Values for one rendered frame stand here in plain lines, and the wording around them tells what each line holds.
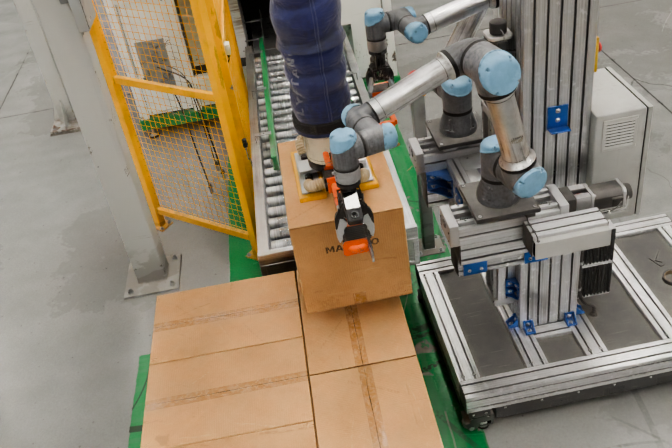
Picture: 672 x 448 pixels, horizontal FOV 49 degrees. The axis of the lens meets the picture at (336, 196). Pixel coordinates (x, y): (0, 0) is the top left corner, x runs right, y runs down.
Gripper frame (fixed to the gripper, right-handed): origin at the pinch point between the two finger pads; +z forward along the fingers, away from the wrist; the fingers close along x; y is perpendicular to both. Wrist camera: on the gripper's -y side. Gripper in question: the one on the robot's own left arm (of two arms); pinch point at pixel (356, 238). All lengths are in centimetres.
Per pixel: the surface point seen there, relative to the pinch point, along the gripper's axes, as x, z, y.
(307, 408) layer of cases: 25, 66, -3
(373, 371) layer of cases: 0, 66, 7
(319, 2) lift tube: -3, -56, 50
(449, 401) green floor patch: -33, 120, 31
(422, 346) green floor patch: -30, 120, 65
